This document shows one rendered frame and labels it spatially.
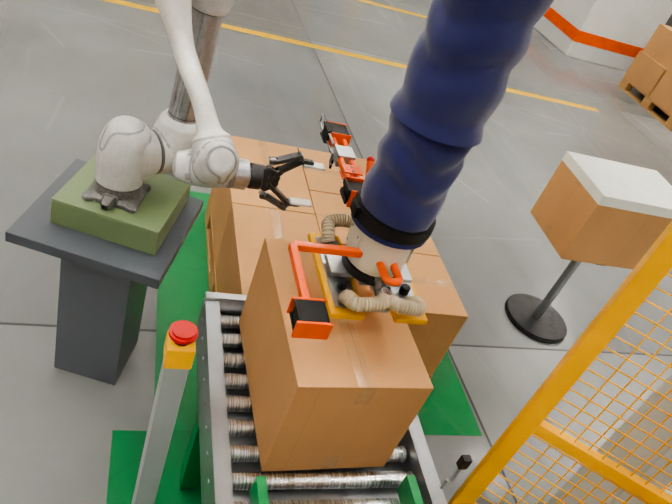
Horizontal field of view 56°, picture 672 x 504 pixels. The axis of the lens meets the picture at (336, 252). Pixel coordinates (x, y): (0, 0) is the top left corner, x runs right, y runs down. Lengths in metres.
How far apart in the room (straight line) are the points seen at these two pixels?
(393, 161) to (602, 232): 2.01
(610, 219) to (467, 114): 1.99
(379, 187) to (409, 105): 0.23
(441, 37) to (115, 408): 1.91
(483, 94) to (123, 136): 1.15
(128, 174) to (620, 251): 2.47
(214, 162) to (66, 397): 1.40
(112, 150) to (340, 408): 1.06
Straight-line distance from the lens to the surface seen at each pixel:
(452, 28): 1.40
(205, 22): 2.02
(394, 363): 1.81
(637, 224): 3.46
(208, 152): 1.60
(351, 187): 1.91
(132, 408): 2.69
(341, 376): 1.70
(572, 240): 3.34
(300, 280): 1.51
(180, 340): 1.54
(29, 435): 2.62
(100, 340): 2.58
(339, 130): 2.20
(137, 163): 2.13
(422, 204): 1.56
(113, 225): 2.17
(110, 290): 2.38
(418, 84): 1.44
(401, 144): 1.51
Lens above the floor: 2.18
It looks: 36 degrees down
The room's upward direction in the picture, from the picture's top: 22 degrees clockwise
